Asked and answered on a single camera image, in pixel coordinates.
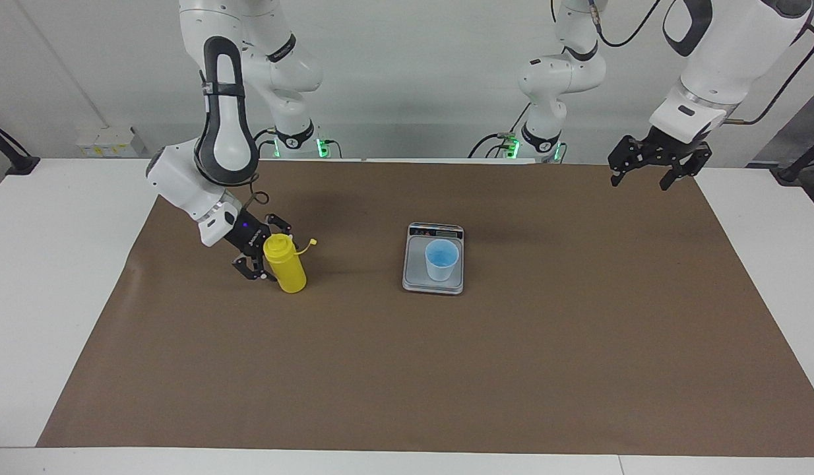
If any silver digital kitchen scale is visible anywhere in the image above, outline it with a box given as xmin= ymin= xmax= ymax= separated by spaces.
xmin=402 ymin=222 xmax=465 ymax=296

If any black arm base cable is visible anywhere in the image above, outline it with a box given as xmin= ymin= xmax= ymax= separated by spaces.
xmin=253 ymin=127 xmax=280 ymax=160
xmin=468 ymin=131 xmax=515 ymax=160

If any brown table mat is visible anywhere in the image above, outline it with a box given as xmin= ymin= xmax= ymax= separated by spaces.
xmin=36 ymin=160 xmax=814 ymax=458

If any white wall socket box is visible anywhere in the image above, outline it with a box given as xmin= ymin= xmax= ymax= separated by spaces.
xmin=77 ymin=127 xmax=146 ymax=158

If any yellow squeeze seasoning bottle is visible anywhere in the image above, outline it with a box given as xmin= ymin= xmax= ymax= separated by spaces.
xmin=263 ymin=233 xmax=317 ymax=294

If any black table clamp stand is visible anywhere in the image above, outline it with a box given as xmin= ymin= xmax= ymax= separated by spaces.
xmin=770 ymin=132 xmax=814 ymax=185
xmin=0 ymin=117 xmax=41 ymax=176

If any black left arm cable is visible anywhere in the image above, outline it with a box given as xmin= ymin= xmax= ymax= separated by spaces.
xmin=724 ymin=23 xmax=814 ymax=126

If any black overhead arm cable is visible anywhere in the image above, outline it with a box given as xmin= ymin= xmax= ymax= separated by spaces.
xmin=588 ymin=0 xmax=666 ymax=49

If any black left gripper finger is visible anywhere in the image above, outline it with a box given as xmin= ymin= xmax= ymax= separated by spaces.
xmin=608 ymin=135 xmax=646 ymax=189
xmin=659 ymin=148 xmax=713 ymax=193

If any light blue plastic cup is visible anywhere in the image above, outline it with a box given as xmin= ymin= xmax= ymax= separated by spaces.
xmin=425 ymin=239 xmax=460 ymax=282

